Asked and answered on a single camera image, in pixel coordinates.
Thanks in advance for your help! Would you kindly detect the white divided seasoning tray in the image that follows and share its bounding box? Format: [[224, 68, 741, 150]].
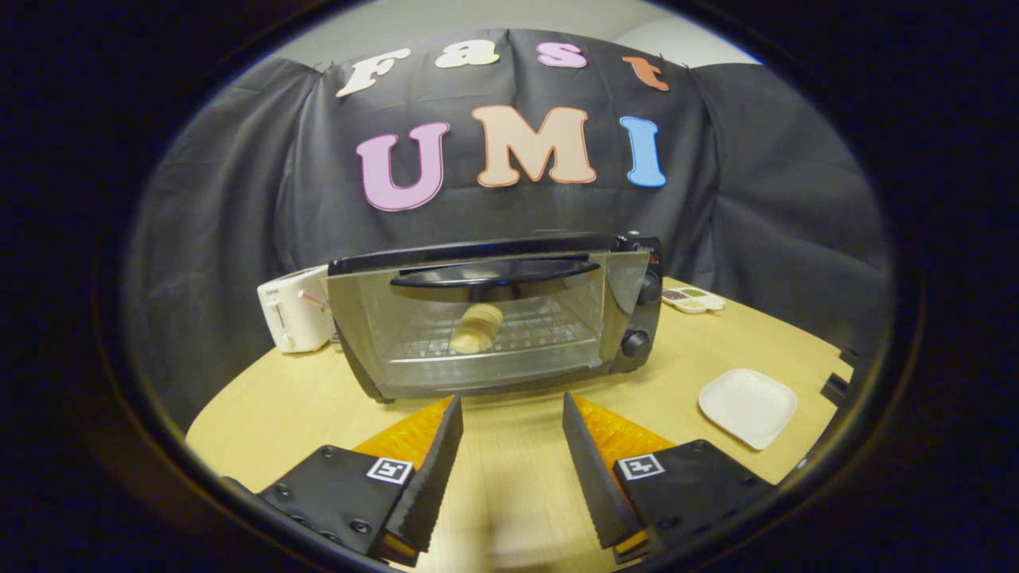
[[662, 286, 727, 314]]

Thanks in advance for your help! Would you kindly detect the white bread toaster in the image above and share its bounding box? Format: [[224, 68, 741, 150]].
[[256, 265, 335, 354]]

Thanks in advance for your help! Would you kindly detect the pale ridged bread roll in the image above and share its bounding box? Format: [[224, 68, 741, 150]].
[[449, 303, 504, 356]]

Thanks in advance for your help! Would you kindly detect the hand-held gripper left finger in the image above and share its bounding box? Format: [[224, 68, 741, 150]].
[[259, 395, 465, 568]]

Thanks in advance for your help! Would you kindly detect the black toaster oven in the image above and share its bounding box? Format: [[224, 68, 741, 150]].
[[325, 231, 664, 404]]

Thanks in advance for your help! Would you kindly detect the black backdrop cloth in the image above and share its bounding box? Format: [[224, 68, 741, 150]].
[[123, 30, 892, 431]]

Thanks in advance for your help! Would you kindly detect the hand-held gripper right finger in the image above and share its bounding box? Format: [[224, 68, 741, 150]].
[[561, 392, 778, 565]]

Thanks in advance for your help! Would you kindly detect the white square plate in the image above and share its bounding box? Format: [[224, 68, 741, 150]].
[[698, 368, 798, 451]]

